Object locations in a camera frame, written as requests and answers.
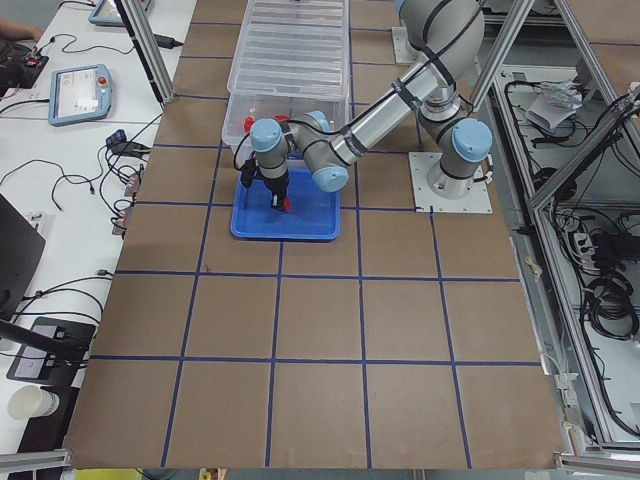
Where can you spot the black laptop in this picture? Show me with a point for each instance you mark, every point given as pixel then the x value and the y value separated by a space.
pixel 21 250

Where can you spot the black power adapter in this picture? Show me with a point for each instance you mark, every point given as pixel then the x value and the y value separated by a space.
pixel 167 42

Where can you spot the blue teach pendant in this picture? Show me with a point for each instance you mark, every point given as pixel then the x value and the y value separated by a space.
pixel 105 14
pixel 80 94

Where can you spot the aluminium frame post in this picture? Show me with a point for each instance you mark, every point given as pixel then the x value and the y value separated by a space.
pixel 139 30

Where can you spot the clear plastic box lid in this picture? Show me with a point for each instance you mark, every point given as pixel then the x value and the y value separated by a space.
pixel 292 49

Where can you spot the clear plastic storage box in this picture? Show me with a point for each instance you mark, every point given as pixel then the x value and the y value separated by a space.
pixel 243 110

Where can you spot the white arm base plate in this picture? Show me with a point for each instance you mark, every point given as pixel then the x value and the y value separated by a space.
pixel 435 192

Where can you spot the white paper cup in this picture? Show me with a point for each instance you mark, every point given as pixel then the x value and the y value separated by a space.
pixel 32 402

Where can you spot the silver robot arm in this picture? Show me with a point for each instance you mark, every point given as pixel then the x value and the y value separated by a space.
pixel 446 36

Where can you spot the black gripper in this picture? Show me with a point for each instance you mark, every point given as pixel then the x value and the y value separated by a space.
pixel 276 185

